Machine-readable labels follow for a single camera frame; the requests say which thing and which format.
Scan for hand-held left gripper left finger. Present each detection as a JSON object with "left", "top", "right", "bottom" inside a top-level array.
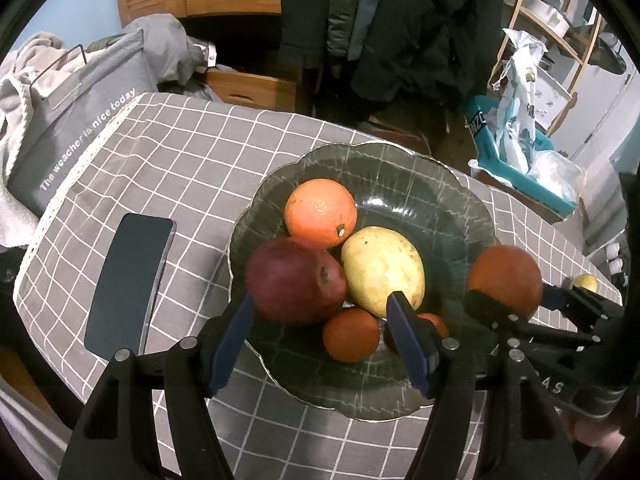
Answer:
[{"left": 64, "top": 292, "right": 257, "bottom": 480}]

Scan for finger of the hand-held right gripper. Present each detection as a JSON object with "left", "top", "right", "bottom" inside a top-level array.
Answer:
[
  {"left": 541, "top": 285, "right": 624, "bottom": 334},
  {"left": 464, "top": 289, "right": 602, "bottom": 349}
]

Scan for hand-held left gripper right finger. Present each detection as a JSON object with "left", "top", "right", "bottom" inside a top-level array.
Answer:
[{"left": 386, "top": 291, "right": 581, "bottom": 480}]

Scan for small tangerine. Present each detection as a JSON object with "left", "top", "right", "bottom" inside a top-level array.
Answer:
[
  {"left": 385, "top": 312, "right": 450, "bottom": 353},
  {"left": 322, "top": 308, "right": 381, "bottom": 363}
]

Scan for dark red orange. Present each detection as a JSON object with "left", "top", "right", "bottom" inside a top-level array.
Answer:
[{"left": 466, "top": 245, "right": 544, "bottom": 321}]

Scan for red apple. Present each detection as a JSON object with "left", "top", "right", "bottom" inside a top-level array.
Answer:
[{"left": 245, "top": 237, "right": 348, "bottom": 327}]

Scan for yellow mango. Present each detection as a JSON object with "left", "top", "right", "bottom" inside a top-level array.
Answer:
[{"left": 341, "top": 226, "right": 426, "bottom": 311}]

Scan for dark glass scalloped plate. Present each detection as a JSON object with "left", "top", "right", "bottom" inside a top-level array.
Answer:
[{"left": 226, "top": 142, "right": 501, "bottom": 422}]

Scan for large orange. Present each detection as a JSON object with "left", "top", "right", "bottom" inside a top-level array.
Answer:
[{"left": 284, "top": 178, "right": 359, "bottom": 250}]

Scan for person's right hand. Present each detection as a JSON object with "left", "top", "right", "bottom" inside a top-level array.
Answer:
[{"left": 566, "top": 416, "right": 625, "bottom": 454}]

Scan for brown cardboard box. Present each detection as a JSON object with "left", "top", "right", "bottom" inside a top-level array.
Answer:
[{"left": 469, "top": 160, "right": 576, "bottom": 225}]

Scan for dark smartphone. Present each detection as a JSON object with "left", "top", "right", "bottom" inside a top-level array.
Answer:
[{"left": 84, "top": 212, "right": 177, "bottom": 358}]

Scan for clear plastic bag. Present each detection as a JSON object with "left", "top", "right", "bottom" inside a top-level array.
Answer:
[{"left": 527, "top": 150, "right": 586, "bottom": 206}]

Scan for teal cardboard box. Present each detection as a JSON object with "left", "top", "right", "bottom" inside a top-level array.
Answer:
[{"left": 462, "top": 95, "right": 578, "bottom": 216}]

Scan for grey checkered tablecloth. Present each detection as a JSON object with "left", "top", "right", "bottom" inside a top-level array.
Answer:
[{"left": 12, "top": 91, "right": 626, "bottom": 480}]

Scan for white refrigerator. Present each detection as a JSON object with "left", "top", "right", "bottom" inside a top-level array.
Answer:
[{"left": 552, "top": 35, "right": 640, "bottom": 161}]

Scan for white printed plastic bag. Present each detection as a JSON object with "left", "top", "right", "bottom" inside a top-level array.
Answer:
[{"left": 492, "top": 29, "right": 551, "bottom": 173}]

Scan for wooden shelf rack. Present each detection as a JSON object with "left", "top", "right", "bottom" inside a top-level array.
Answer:
[{"left": 500, "top": 0, "right": 603, "bottom": 136}]

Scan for grey fabric storage bag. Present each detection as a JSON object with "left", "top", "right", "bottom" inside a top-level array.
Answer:
[{"left": 7, "top": 27, "right": 151, "bottom": 218}]

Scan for dark hanging coats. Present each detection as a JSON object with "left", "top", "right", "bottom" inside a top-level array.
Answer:
[{"left": 280, "top": 0, "right": 506, "bottom": 121}]

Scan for white pot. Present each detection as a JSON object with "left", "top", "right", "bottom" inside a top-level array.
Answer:
[{"left": 527, "top": 0, "right": 572, "bottom": 37}]

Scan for grey jacket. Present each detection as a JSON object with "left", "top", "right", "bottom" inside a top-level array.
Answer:
[{"left": 120, "top": 14, "right": 218, "bottom": 98}]

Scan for beige towel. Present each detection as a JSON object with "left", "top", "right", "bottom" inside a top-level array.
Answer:
[{"left": 0, "top": 32, "right": 76, "bottom": 248}]

